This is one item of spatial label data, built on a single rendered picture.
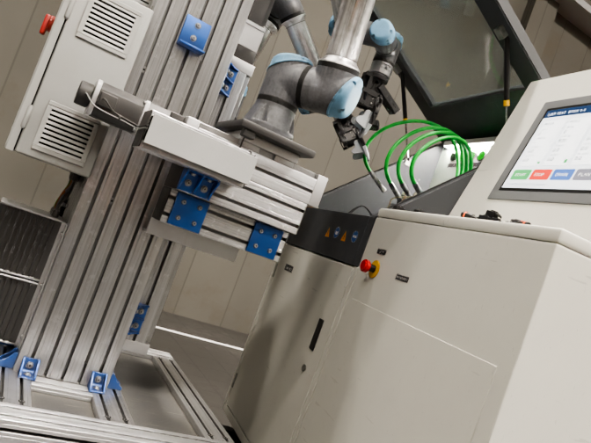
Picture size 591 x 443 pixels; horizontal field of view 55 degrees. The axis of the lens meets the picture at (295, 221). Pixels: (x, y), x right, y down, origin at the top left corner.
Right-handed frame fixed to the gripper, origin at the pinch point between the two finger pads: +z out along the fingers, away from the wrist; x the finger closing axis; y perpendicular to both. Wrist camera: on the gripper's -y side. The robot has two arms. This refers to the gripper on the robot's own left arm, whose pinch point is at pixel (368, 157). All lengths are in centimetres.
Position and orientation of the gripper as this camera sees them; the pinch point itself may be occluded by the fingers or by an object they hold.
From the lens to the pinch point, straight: 222.4
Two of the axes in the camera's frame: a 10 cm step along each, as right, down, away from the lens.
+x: -1.5, -3.4, -9.3
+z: 3.5, 8.6, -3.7
